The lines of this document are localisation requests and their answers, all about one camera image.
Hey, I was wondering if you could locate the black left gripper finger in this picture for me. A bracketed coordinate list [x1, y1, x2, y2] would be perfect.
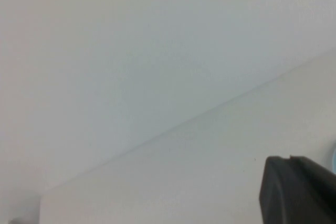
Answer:
[259, 155, 336, 224]

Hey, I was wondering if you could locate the light blue round plate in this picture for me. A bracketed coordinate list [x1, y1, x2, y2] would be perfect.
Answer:
[331, 142, 336, 175]

